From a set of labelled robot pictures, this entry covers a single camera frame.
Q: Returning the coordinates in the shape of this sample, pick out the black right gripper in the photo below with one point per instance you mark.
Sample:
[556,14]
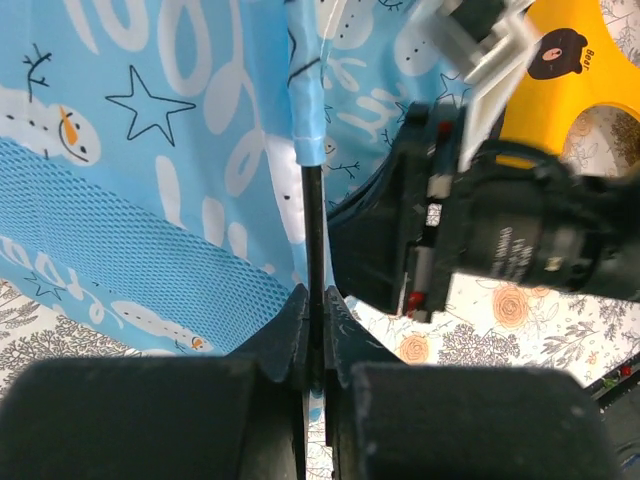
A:
[398,252]

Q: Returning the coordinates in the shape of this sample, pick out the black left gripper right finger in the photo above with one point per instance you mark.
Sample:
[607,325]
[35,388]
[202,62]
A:
[386,419]

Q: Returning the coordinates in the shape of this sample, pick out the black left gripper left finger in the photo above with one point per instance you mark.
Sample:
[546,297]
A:
[239,416]

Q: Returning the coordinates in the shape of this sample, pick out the blue snowman pet tent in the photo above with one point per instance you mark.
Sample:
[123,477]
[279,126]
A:
[151,157]

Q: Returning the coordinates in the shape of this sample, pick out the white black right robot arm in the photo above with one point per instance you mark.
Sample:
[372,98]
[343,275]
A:
[590,235]

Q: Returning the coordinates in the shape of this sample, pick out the floral white tablecloth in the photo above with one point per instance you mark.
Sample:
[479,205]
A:
[476,328]

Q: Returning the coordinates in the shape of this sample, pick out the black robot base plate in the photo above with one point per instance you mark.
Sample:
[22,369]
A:
[614,386]

